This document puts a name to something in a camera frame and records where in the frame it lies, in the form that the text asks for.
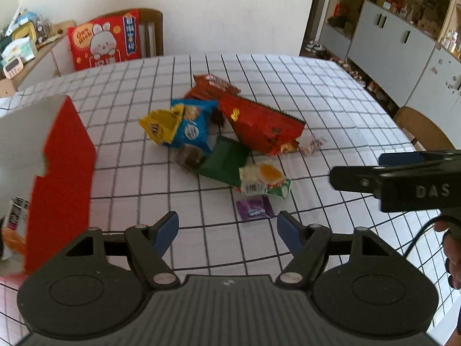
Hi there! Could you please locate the red cardboard box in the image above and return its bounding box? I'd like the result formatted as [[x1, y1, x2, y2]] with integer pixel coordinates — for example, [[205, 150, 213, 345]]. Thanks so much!
[[0, 95, 97, 289]]

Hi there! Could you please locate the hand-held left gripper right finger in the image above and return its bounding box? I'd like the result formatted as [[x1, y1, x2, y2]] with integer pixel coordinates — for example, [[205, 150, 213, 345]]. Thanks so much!
[[275, 211, 392, 289]]

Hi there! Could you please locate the wooden slatted chair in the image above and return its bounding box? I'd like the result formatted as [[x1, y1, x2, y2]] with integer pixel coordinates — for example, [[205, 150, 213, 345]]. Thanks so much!
[[128, 8, 164, 58]]

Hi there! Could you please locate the brown candy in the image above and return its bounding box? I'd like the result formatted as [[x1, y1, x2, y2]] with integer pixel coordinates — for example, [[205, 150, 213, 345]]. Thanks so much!
[[176, 144, 208, 174]]

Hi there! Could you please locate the small purple packet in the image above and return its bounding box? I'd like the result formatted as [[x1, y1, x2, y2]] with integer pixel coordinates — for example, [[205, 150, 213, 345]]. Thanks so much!
[[236, 195, 271, 223]]

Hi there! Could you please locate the small white candy wrapper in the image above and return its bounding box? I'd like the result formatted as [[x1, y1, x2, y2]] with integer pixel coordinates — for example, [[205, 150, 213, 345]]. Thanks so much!
[[299, 137, 327, 157]]

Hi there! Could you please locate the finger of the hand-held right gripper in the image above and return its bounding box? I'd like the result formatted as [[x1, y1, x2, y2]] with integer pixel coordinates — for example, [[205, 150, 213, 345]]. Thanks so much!
[[329, 165, 383, 200], [378, 149, 461, 169]]

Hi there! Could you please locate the orange snack packet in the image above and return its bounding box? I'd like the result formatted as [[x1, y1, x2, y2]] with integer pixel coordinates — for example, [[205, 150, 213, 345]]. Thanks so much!
[[0, 196, 29, 262]]

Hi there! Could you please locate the brown biscuit packet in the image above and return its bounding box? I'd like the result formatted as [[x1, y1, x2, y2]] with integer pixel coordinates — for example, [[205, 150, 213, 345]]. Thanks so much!
[[184, 74, 241, 102]]

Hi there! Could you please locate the yellow storage tin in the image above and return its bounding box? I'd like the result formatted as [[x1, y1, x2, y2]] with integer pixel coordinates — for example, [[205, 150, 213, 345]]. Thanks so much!
[[12, 22, 41, 42]]

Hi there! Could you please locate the wooden round-back chair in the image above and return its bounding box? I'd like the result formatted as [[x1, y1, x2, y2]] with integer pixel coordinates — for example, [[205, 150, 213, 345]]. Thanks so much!
[[392, 106, 456, 151]]

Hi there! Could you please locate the pale green tissue box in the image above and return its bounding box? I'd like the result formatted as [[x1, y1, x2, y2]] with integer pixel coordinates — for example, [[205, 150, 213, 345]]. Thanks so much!
[[1, 38, 39, 63]]

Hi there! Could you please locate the wooden grey sideboard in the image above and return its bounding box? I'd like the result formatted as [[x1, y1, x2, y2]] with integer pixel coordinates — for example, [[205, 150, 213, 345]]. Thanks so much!
[[0, 20, 78, 98]]

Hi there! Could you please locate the large red snack packet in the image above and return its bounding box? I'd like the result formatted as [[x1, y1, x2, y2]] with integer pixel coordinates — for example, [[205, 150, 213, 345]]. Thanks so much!
[[219, 95, 306, 157]]

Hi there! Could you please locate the blue cookie packet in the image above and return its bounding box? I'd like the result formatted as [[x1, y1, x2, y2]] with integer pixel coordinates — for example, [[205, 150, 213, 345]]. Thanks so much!
[[169, 99, 220, 154]]

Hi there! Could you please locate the black cable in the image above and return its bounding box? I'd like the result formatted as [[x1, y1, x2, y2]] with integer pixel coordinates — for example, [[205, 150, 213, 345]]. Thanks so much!
[[405, 215, 447, 261]]

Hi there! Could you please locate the white digital timer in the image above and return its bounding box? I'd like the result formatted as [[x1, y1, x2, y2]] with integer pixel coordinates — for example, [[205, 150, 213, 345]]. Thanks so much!
[[0, 59, 25, 80]]

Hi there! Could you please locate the red rabbit cushion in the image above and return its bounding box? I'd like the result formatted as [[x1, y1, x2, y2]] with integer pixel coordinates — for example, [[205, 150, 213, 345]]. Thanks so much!
[[68, 9, 143, 72]]

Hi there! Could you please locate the white green egg-print packet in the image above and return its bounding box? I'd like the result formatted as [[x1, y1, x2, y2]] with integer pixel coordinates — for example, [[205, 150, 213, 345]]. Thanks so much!
[[234, 163, 292, 200]]

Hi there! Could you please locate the green snack packet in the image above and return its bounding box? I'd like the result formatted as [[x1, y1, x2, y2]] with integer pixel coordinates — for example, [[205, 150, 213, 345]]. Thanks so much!
[[196, 136, 251, 187]]

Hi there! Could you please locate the person's right hand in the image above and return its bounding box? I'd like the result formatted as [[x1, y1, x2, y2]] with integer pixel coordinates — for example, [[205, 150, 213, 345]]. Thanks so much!
[[434, 218, 461, 291]]

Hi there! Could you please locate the white checked tablecloth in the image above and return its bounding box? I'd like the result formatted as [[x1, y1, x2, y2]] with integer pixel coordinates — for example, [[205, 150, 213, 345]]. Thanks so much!
[[0, 54, 461, 346]]

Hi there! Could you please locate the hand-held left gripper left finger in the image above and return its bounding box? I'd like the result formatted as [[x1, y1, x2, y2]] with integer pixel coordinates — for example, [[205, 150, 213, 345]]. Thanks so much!
[[65, 211, 181, 289]]

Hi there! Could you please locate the yellow snack packet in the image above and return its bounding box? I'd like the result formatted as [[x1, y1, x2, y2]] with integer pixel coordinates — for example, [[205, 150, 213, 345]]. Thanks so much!
[[139, 109, 182, 147]]

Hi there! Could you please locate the tall grey wooden cabinet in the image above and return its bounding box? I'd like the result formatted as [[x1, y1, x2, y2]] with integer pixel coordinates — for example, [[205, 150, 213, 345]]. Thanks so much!
[[319, 0, 461, 109]]

